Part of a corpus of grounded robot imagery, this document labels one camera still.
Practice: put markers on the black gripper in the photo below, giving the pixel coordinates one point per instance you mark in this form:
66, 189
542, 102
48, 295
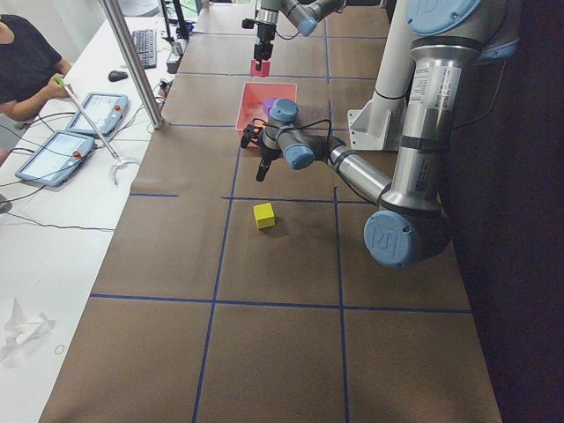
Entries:
267, 154
265, 36

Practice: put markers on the red foam block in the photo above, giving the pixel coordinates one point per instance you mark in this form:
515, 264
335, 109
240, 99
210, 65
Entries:
260, 69

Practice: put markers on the purple foam block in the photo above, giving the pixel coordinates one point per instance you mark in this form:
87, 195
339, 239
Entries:
268, 104

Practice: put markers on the yellow foam block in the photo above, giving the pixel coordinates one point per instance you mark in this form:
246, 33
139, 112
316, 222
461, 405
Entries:
264, 216

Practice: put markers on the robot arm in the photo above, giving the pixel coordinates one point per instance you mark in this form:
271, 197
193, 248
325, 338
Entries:
304, 17
409, 225

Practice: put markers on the pink plastic bin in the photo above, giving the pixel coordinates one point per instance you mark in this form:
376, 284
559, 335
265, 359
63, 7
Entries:
253, 95

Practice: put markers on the black keyboard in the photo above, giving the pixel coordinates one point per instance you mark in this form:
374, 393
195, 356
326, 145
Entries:
145, 42

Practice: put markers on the grabber stick tool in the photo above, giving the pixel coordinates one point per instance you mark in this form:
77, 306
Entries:
119, 160

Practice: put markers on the black computer mouse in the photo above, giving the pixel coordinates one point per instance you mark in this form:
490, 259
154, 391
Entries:
117, 75

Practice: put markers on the upper teach pendant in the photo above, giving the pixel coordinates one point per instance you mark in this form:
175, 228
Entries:
105, 109

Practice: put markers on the teach pendant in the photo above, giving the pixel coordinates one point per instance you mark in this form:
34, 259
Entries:
56, 160
105, 109

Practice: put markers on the lower teach pendant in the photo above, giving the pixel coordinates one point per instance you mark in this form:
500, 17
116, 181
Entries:
56, 160

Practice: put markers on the person in black shirt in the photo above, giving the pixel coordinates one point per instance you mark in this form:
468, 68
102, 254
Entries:
29, 68

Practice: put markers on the crumpled white paper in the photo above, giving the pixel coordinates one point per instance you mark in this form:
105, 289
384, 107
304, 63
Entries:
20, 329

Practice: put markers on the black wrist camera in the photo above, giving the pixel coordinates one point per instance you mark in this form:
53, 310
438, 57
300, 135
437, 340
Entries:
251, 136
248, 23

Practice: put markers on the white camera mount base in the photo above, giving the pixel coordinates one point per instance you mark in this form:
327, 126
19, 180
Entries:
378, 125

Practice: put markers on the white camera pole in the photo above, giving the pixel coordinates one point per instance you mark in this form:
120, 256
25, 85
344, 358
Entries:
397, 66

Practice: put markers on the aluminium frame post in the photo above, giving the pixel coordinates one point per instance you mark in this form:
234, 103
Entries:
121, 31

